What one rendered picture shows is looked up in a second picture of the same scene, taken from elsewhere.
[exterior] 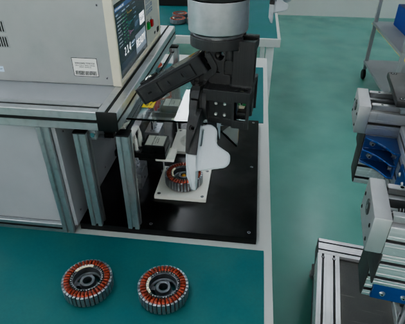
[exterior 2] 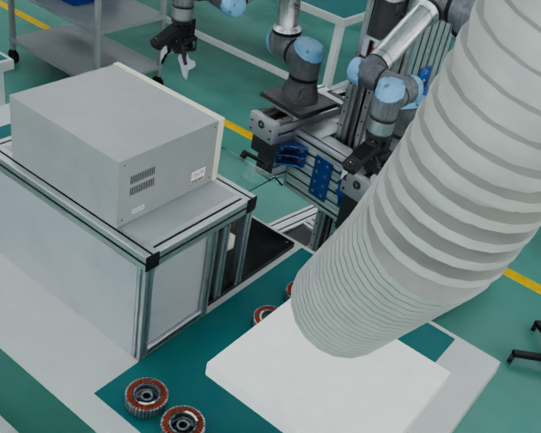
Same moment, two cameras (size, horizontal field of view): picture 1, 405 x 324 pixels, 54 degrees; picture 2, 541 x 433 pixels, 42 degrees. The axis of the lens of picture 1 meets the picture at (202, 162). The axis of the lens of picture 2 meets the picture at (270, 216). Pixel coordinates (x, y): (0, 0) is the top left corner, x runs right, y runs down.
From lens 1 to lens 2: 1.88 m
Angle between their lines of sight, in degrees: 53
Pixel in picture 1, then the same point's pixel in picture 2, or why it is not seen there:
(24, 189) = (181, 297)
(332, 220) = not seen: hidden behind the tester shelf
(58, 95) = (202, 204)
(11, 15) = (162, 158)
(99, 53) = (209, 160)
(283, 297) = not seen: hidden behind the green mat
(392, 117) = (290, 125)
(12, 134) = (190, 251)
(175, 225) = (252, 265)
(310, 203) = not seen: hidden behind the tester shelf
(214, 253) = (286, 265)
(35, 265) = (224, 343)
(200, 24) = (387, 132)
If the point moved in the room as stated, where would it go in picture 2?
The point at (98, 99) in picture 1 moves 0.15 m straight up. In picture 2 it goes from (227, 193) to (234, 149)
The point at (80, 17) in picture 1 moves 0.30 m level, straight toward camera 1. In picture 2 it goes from (203, 140) to (308, 167)
